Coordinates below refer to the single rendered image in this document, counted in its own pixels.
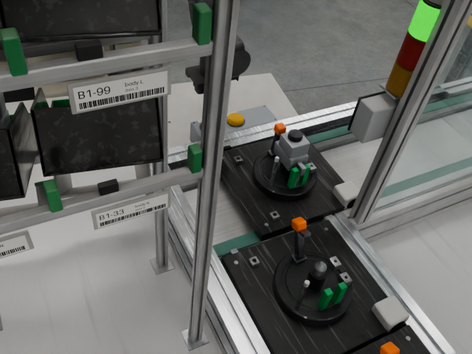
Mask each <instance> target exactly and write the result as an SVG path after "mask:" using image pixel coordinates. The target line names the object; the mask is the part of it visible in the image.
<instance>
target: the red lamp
mask: <svg viewBox="0 0 472 354"><path fill-rule="evenodd" d="M425 45H426V42H425V41H420V40H418V39H416V38H414V37H413V36H412V35H411V34H410V33H409V31H407V33H406V36H405V39H404V41H403V43H402V46H401V48H400V51H399V54H398V56H397V62H398V64H399V65H400V66H402V67H403V68H405V69H407V70H411V71H414V69H415V67H416V65H417V63H418V60H419V58H420V56H421V53H422V51H423V49H424V46H425Z"/></svg>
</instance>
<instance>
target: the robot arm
mask: <svg viewBox="0 0 472 354"><path fill-rule="evenodd" d="M209 2H210V0H188V6H189V11H190V19H191V23H192V15H193V5H194V4H198V3H206V4H207V5H208V6H209ZM250 62H251V56H250V55H249V53H248V52H247V51H246V50H245V47H244V42H243V41H242V40H241V39H240V37H239V36H238V35H236V42H235V53H234V60H233V67H232V78H231V81H232V80H237V81H239V76H240V74H242V73H243V72H245V71H246V70H247V68H248V66H249V64H250ZM205 67H206V56H204V57H200V60H199V65H196V66H192V67H187V68H186V69H185V74H186V76H187V77H188V78H191V80H192V81H193V86H194V87H195V91H196V93H197V94H203V93H204V78H205Z"/></svg>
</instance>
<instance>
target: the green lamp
mask: <svg viewBox="0 0 472 354"><path fill-rule="evenodd" d="M439 13H440V9H437V8H433V7H431V6H429V5H427V4H425V3H424V2H423V0H420V1H419V4H418V6H417V9H416V11H415V13H414V16H413V18H412V21H411V23H410V26H409V29H408V31H409V33H410V34H411V35H412V36H413V37H414V38H416V39H418V40H420V41H425V42H426V41H427V40H428V38H429V35H430V33H431V31H432V29H433V26H434V24H435V22H436V20H437V18H438V15H439Z"/></svg>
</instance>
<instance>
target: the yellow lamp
mask: <svg viewBox="0 0 472 354"><path fill-rule="evenodd" d="M412 73H413V72H412V71H411V70H407V69H405V68H403V67H402V66H400V65H399V64H398V62H397V59H396V60H395V63H394V66H393V69H392V70H391V73H390V76H389V78H388V81H387V83H386V88H387V89H388V91H389V92H390V93H392V94H393V95H395V96H397V97H402V96H403V94H404V92H405V89H406V88H407V85H408V83H409V81H410V78H411V76H412Z"/></svg>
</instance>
